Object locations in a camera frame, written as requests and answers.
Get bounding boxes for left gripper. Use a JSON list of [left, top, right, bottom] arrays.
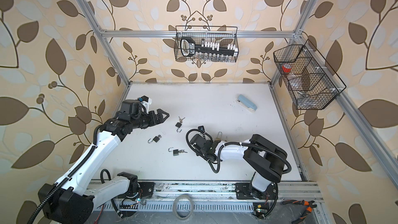
[[130, 108, 170, 130]]

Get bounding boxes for brass padlock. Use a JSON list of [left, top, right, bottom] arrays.
[[215, 132, 222, 143]]

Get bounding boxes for black padlock with keys top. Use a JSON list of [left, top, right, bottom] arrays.
[[175, 117, 184, 133]]

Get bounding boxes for black padlock with keys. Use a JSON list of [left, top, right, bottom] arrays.
[[168, 147, 187, 156], [175, 117, 184, 133]]

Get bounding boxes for black padlock with keys bottom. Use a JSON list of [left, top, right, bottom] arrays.
[[168, 147, 187, 156]]

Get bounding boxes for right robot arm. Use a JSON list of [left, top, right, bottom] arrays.
[[186, 126, 292, 200]]

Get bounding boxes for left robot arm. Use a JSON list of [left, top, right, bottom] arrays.
[[28, 96, 170, 224]]

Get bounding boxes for black padlock left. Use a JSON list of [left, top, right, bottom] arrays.
[[148, 135, 162, 144]]

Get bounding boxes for light blue stapler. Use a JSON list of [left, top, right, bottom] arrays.
[[236, 94, 257, 113]]

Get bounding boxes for black tool rack in basket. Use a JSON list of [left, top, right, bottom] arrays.
[[179, 37, 239, 57]]

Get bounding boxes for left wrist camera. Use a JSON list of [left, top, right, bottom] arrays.
[[138, 95, 152, 108]]

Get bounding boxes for tape roll ring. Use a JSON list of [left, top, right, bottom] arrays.
[[172, 193, 195, 221]]

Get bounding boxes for back wire basket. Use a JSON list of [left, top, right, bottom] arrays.
[[174, 25, 239, 63]]

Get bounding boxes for wire basket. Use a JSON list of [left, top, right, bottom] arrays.
[[174, 25, 239, 63], [273, 40, 346, 110]]

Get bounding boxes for orange handled pliers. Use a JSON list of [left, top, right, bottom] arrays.
[[281, 200, 318, 224]]

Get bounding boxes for right wire basket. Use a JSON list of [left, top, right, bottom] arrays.
[[273, 40, 346, 110]]

